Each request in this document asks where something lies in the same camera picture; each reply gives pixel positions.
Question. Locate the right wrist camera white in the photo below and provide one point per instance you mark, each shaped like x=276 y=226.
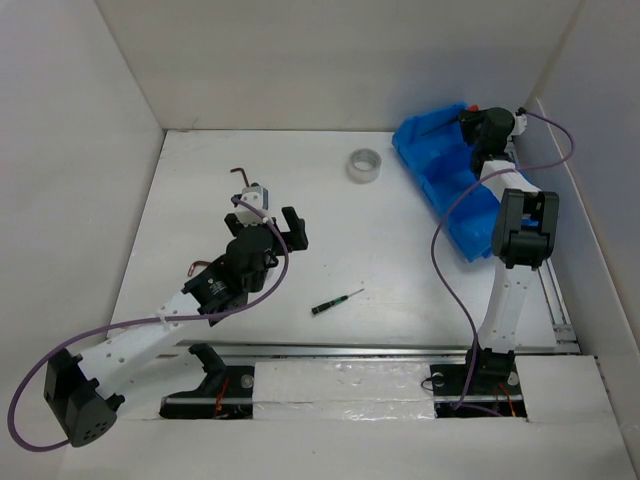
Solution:
x=520 y=122

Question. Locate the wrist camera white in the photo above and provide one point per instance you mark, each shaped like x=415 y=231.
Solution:
x=520 y=122
x=254 y=205

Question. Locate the clear tape roll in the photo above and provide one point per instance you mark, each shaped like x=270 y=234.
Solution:
x=364 y=165
x=270 y=270

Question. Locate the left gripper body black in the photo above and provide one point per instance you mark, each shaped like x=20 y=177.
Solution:
x=276 y=246

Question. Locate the small black green screwdriver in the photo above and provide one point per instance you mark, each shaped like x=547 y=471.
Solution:
x=332 y=303

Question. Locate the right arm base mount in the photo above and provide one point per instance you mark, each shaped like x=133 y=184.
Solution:
x=489 y=388

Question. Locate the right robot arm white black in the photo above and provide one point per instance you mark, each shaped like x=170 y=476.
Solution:
x=523 y=236

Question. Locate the aluminium rail right side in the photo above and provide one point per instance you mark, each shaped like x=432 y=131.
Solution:
x=565 y=337

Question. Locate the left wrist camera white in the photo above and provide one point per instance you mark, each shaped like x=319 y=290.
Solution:
x=254 y=205

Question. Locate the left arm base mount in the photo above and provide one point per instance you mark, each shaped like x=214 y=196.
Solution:
x=225 y=393

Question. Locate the aluminium rail front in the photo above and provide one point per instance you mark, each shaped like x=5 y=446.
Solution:
x=275 y=350

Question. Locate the aluminium rail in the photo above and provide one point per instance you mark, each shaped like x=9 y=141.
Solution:
x=275 y=350
x=565 y=337

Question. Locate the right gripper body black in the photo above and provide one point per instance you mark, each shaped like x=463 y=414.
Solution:
x=479 y=145

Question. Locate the copper hex key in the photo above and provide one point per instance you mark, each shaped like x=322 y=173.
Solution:
x=196 y=265

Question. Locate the dark brown hex key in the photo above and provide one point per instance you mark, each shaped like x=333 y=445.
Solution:
x=241 y=171

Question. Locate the blue three-compartment bin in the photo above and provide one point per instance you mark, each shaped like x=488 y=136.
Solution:
x=440 y=165

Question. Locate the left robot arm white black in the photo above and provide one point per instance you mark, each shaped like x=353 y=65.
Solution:
x=85 y=390

